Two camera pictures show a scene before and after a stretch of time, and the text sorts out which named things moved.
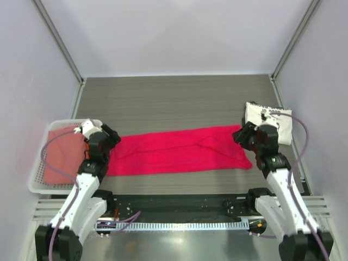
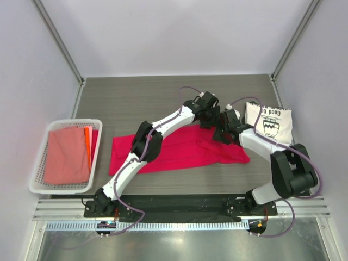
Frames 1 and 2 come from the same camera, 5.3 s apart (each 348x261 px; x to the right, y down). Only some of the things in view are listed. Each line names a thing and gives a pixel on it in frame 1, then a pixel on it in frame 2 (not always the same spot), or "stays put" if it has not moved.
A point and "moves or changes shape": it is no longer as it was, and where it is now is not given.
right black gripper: [249, 129] → [216, 135]
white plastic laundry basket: [37, 185] stays put
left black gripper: [112, 137] → [215, 116]
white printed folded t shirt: [281, 118] stays put
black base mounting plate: [181, 206] stays put
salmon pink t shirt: [66, 149] stays put
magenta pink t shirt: [176, 150] moves or changes shape
